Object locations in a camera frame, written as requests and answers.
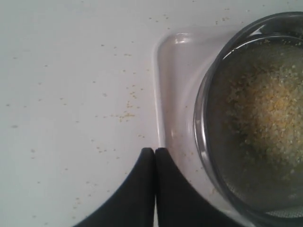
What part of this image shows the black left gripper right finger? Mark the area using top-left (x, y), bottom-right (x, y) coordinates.
top-left (155, 148), bottom-right (240, 227)

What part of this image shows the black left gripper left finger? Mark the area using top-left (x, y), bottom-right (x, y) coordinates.
top-left (76, 148), bottom-right (155, 227)

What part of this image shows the round stainless steel sieve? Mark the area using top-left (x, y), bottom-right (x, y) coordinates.
top-left (194, 11), bottom-right (303, 227)

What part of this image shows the white rectangular plastic tray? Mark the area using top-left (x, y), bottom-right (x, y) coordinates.
top-left (156, 27), bottom-right (256, 227)

